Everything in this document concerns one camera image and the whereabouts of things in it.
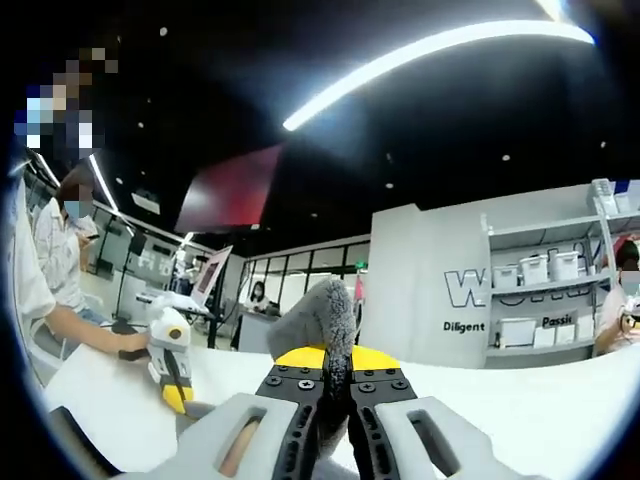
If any long ceiling light strip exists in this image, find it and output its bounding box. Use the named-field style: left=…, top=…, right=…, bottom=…
left=282, top=19, right=597, bottom=133

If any grey towel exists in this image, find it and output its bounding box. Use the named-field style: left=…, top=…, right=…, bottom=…
left=182, top=278, right=359, bottom=480

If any red ceiling panel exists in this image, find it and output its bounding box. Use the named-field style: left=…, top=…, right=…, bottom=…
left=173, top=144, right=285, bottom=235

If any person's torso white shirt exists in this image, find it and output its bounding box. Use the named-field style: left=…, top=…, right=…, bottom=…
left=7, top=174, right=59, bottom=351

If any short ceiling light strip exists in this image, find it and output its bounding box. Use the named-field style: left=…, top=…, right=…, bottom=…
left=88, top=153, right=121, bottom=211

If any black wrist strap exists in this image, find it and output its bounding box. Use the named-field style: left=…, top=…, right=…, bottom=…
left=110, top=318, right=151, bottom=362

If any grey metal shelf rack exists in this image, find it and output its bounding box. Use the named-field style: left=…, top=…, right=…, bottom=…
left=479, top=179, right=640, bottom=360

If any person's left hand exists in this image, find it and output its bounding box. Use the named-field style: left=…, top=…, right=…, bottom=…
left=117, top=332, right=151, bottom=359

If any group of white storage boxes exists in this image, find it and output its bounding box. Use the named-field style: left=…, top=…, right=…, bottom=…
left=494, top=179, right=640, bottom=349

